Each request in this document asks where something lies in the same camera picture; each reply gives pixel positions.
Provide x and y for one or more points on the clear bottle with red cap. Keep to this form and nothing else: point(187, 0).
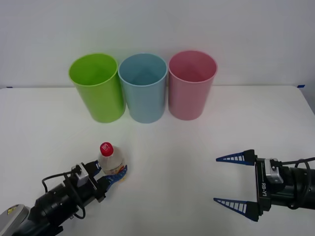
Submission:
point(110, 161)

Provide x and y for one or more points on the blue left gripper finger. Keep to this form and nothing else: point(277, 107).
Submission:
point(91, 168)
point(103, 186)

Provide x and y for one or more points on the green plastic bin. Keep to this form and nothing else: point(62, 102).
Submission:
point(103, 98)

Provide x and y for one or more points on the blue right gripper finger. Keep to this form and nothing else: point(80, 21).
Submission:
point(248, 157)
point(251, 209)

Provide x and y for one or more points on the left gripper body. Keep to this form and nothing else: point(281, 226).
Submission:
point(87, 191)

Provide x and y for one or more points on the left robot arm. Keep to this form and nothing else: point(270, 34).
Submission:
point(56, 201)

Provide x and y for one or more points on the pink plastic bin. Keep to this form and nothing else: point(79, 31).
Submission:
point(187, 100)

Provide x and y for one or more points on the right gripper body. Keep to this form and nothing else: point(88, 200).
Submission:
point(263, 194)

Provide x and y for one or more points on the pale blue plastic bin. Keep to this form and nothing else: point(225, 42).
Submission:
point(145, 103)

